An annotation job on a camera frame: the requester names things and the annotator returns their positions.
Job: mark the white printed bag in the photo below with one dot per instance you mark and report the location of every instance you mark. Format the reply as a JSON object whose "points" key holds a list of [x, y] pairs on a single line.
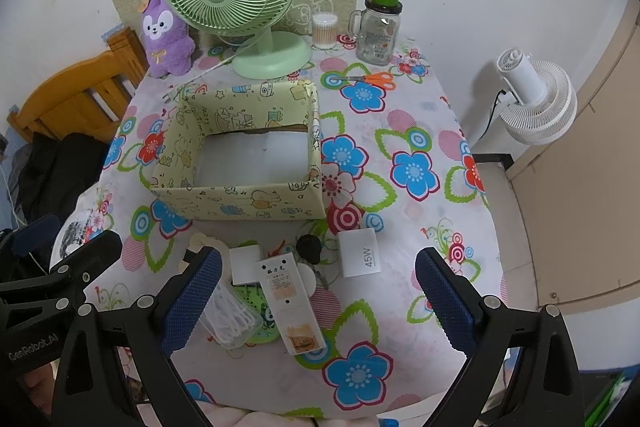
{"points": [[75, 232]]}

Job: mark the black clothing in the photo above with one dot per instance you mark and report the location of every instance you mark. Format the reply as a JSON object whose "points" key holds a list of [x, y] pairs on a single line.
{"points": [[60, 172]]}

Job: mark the large white charger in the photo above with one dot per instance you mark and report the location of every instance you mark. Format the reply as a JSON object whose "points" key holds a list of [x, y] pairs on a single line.
{"points": [[360, 254]]}

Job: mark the small white charger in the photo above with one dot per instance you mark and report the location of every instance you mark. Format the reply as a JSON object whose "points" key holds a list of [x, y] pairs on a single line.
{"points": [[245, 267]]}

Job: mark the orange scissors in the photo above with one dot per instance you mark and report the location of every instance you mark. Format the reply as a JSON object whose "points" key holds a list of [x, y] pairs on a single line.
{"points": [[380, 80]]}

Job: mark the white circulator fan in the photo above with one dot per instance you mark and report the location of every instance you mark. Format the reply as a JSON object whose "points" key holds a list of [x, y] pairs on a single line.
{"points": [[545, 107]]}

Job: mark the white round case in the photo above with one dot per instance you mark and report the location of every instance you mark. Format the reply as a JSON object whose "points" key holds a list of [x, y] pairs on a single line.
{"points": [[310, 284]]}

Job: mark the glass mug jar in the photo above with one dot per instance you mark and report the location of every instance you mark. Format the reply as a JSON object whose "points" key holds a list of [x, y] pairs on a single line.
{"points": [[377, 39]]}

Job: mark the purple plush toy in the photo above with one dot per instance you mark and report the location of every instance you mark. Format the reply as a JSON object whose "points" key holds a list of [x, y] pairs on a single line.
{"points": [[167, 47]]}

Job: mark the floral tablecloth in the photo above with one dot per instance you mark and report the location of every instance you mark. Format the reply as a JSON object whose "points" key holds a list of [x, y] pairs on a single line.
{"points": [[415, 217]]}

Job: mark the cotton swab container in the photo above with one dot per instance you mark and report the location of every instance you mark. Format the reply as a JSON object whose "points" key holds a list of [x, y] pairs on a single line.
{"points": [[325, 32]]}

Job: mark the cream round case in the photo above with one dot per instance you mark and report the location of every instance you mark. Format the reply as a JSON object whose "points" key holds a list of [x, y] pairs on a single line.
{"points": [[200, 243]]}

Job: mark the patterned storage box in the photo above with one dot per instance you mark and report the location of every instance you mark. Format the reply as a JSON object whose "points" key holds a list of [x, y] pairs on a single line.
{"points": [[240, 202]]}

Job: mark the green perforated round case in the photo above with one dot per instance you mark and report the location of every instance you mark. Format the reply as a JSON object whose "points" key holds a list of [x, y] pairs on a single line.
{"points": [[265, 324]]}

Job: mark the black car key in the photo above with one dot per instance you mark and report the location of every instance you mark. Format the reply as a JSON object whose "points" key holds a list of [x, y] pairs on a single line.
{"points": [[307, 249]]}

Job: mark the beige board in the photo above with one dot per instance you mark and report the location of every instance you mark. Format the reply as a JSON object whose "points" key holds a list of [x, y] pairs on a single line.
{"points": [[590, 232]]}

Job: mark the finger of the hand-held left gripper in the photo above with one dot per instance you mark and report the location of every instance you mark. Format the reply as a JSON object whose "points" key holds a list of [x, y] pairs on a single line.
{"points": [[95, 257], [35, 234]]}

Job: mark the white labelled box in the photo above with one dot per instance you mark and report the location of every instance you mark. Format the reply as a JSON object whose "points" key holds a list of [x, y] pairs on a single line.
{"points": [[290, 302]]}

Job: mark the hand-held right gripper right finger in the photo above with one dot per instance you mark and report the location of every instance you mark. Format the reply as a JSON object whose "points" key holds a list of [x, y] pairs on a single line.
{"points": [[445, 302]]}

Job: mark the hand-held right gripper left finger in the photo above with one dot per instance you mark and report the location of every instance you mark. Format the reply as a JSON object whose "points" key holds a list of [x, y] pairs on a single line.
{"points": [[192, 302]]}

